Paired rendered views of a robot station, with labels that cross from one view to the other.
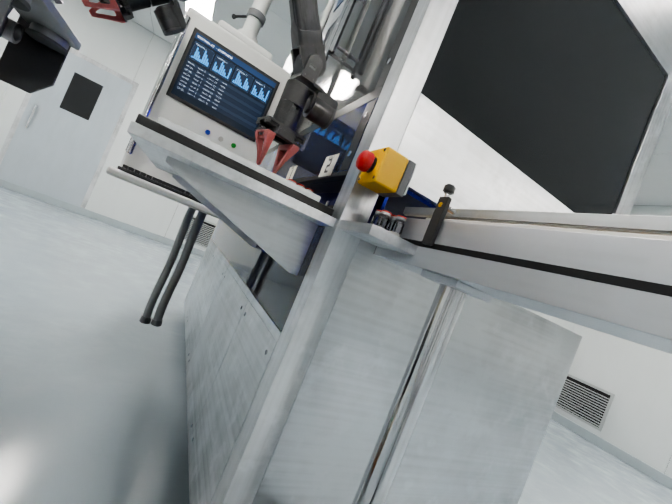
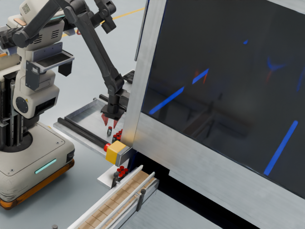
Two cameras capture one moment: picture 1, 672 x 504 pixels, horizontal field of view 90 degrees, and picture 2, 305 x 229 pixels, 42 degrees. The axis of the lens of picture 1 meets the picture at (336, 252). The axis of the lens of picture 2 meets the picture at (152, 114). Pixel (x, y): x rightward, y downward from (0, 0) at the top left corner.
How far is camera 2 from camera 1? 171 cm
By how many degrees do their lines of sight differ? 58
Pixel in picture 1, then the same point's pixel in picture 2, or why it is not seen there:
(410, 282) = (154, 199)
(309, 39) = (106, 79)
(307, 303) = not seen: hidden behind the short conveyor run
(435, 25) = (140, 79)
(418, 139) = (144, 133)
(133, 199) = not seen: outside the picture
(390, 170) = (110, 156)
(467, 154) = (175, 142)
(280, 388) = not seen: hidden behind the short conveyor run
